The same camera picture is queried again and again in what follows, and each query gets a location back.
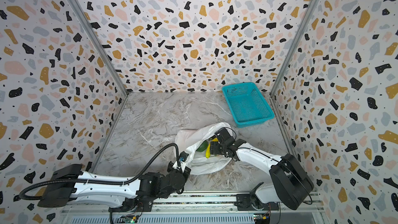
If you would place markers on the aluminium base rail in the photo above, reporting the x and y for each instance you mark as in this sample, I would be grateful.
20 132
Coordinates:
195 207

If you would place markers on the yellow banana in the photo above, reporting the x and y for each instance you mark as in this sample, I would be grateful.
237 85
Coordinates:
210 142

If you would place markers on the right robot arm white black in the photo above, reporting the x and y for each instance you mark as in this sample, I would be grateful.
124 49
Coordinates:
291 185

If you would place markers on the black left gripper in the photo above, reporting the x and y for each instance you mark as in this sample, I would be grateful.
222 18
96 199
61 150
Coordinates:
180 172

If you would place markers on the white plastic bag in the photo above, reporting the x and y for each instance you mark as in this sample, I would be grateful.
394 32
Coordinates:
190 140

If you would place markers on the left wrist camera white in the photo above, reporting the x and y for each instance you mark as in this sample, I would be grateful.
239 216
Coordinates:
183 157

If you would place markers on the aluminium corner post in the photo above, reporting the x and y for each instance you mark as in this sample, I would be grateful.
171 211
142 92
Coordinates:
296 40
96 44

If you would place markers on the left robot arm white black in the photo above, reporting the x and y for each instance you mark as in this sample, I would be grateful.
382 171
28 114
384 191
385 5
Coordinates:
115 192

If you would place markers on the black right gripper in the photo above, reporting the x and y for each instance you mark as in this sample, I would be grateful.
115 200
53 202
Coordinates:
218 144

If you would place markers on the green fruit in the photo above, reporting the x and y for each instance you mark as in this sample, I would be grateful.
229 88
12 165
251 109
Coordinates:
202 147

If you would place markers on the left aluminium corner post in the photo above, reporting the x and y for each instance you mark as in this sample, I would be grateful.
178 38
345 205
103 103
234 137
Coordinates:
96 44

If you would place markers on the teal plastic mesh basket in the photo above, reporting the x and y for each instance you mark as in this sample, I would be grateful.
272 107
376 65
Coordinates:
247 105

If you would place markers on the right aluminium corner post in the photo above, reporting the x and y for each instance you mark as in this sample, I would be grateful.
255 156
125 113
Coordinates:
296 40

